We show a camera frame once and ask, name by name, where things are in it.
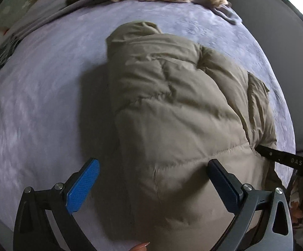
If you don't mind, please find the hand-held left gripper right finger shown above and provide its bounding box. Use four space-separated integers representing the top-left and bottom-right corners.
207 159 294 251

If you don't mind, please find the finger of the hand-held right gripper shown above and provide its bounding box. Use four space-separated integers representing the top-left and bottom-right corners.
256 144 303 170

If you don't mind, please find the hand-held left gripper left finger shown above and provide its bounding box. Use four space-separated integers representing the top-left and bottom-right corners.
13 158 101 251

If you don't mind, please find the beige puffer jacket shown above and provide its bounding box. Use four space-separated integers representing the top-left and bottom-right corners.
106 21 285 251

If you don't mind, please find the person's left hand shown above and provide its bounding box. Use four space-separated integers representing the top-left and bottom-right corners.
129 241 151 251

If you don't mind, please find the lavender fleece blanket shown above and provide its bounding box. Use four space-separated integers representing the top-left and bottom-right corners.
0 0 297 251

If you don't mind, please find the grey upholstered headboard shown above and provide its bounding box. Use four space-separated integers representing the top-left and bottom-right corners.
218 0 303 153

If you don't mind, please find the dark printed cloth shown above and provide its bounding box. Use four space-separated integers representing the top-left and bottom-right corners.
0 35 24 85

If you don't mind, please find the grey cloth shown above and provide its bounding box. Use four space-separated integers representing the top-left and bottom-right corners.
9 0 244 41

